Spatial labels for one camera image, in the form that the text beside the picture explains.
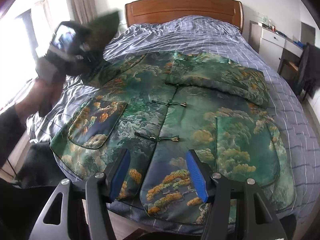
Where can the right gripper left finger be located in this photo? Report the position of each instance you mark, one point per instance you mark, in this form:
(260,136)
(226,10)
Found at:
(78,210)

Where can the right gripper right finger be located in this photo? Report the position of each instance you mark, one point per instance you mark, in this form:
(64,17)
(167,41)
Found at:
(255,216)

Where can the green patterned silk jacket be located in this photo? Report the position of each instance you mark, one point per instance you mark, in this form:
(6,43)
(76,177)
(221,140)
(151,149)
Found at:
(160,105)

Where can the person's left hand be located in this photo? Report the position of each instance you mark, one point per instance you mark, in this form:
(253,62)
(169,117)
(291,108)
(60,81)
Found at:
(40,91)

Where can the beige curtain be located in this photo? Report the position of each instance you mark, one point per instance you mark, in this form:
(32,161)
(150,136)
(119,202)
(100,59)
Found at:
(82,11)

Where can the brown wooden headboard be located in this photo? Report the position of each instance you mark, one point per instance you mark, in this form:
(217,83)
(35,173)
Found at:
(161,11)

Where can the blue checked bed sheet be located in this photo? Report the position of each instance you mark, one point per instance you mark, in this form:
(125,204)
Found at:
(298,137)

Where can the wooden chair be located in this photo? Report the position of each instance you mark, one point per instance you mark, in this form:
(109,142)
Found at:
(288,70)

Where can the black jacket on chair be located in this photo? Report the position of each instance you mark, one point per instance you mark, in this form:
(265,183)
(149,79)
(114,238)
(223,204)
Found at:
(307,78)

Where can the white desk with drawers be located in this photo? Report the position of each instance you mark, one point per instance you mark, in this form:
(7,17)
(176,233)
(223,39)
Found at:
(272,47)

